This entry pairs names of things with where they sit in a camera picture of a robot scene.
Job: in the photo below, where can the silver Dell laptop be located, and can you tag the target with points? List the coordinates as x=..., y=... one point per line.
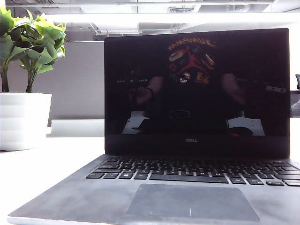
x=93, y=201

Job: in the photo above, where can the grey fabric desk partition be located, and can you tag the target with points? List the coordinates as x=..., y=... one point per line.
x=82, y=82

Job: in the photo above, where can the long ceiling light strip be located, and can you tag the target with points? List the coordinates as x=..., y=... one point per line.
x=164, y=18

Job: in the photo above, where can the white ribbed plant pot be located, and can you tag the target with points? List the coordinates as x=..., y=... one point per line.
x=23, y=119

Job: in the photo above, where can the green artificial plant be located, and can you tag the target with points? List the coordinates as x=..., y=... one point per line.
x=30, y=47

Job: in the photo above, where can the black office chair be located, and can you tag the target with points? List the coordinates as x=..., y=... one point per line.
x=298, y=82

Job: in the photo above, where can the silver partition base rail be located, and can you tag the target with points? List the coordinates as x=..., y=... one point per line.
x=77, y=127

